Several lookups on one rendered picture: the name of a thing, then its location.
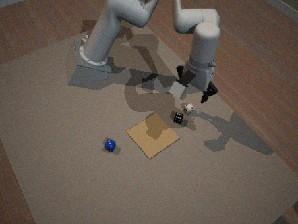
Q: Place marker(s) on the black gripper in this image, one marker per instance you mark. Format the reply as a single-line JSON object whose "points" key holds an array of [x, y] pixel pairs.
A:
{"points": [[202, 81]]}

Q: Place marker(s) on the tan mat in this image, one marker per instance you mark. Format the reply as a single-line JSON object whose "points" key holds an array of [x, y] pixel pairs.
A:
{"points": [[152, 135]]}

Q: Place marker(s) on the blue die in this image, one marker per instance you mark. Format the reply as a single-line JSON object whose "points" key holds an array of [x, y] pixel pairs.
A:
{"points": [[110, 145]]}

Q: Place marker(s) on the black die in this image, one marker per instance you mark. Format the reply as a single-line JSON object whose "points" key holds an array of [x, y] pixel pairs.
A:
{"points": [[178, 118]]}

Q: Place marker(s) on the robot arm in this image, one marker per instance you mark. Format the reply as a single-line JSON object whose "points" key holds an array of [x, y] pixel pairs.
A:
{"points": [[202, 23]]}

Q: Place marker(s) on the white die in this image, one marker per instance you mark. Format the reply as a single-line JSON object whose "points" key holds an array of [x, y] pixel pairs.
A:
{"points": [[188, 109]]}

